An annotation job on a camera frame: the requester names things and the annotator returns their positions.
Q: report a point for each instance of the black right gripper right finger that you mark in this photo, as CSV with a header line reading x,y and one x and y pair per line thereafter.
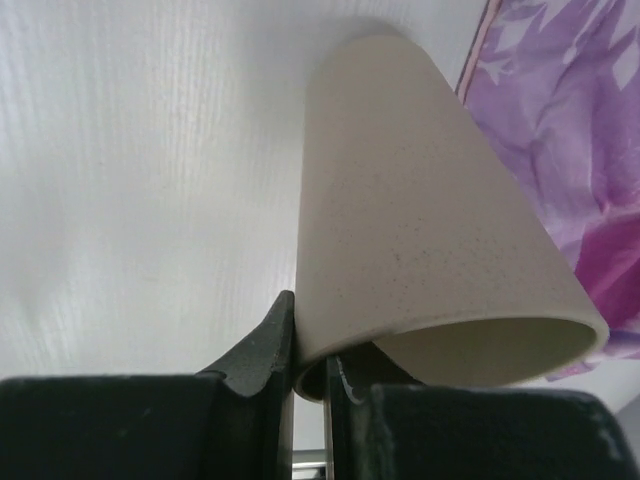
x,y
411,431

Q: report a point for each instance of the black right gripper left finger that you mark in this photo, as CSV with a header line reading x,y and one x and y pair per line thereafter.
x,y
231,420

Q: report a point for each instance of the cream beige cup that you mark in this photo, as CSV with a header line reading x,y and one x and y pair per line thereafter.
x,y
416,246

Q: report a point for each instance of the purple Elsa placemat cloth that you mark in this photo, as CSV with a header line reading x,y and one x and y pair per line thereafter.
x,y
554,86

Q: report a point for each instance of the aluminium front rail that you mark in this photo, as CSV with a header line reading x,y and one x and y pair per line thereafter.
x,y
309,465

